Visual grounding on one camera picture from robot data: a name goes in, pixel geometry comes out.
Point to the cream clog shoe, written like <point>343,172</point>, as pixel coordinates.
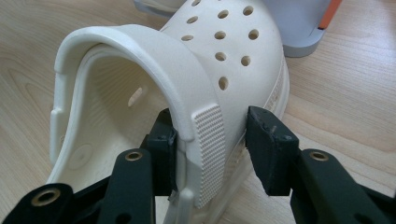
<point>193,62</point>

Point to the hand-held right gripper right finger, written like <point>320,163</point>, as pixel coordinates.
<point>274,155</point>

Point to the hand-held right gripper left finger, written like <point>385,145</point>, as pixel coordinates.
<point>163,155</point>

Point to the grey two-tier shoe rack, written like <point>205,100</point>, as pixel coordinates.
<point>299,28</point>

